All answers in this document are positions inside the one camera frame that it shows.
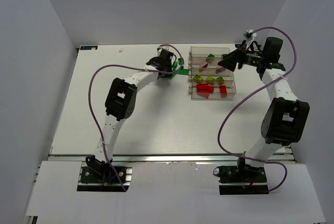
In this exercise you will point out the clear compartment organizer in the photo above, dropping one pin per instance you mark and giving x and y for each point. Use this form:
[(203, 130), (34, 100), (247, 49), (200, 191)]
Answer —
[(197, 55)]

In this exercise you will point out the red long lego brick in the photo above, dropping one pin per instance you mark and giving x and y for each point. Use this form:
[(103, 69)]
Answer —
[(202, 87)]

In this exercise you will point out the green flat lego plate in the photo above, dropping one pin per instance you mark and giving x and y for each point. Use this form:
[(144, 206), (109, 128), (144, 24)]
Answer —
[(183, 72)]

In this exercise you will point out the red curved lego piece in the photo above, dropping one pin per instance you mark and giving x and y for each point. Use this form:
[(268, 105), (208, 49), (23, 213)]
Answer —
[(204, 94)]

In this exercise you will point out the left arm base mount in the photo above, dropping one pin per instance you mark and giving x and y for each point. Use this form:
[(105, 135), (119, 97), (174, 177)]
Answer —
[(90, 181)]

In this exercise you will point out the wrist white camera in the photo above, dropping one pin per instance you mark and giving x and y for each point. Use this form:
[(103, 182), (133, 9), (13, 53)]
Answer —
[(160, 48), (249, 36)]

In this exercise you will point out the purple lego base brick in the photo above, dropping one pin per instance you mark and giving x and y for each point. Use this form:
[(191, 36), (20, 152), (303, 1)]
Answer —
[(219, 69)]

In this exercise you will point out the green long lego brick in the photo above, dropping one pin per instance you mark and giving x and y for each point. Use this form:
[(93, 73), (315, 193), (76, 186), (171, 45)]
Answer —
[(173, 75)]

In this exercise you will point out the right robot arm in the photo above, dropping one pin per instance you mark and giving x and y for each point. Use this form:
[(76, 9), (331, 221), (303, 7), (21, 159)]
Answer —
[(285, 119)]

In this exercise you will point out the purple curved lego piece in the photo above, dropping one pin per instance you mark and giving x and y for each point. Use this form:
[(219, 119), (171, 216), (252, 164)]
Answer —
[(203, 65)]

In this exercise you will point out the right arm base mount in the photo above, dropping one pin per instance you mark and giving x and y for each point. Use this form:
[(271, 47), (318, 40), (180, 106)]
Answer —
[(234, 181)]

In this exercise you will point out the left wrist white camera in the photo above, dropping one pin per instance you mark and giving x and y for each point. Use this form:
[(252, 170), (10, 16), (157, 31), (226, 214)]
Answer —
[(160, 48)]

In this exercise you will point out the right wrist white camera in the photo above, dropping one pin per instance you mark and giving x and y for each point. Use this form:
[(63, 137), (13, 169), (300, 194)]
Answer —
[(249, 36)]

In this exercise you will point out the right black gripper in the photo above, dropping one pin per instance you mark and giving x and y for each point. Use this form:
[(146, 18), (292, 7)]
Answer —
[(240, 58)]

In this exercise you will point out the lime lego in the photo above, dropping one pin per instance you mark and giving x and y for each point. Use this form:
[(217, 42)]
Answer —
[(198, 79)]

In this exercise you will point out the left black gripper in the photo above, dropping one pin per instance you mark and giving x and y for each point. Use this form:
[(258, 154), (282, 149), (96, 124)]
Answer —
[(171, 70)]

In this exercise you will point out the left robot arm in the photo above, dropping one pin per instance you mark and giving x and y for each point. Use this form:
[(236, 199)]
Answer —
[(119, 106)]

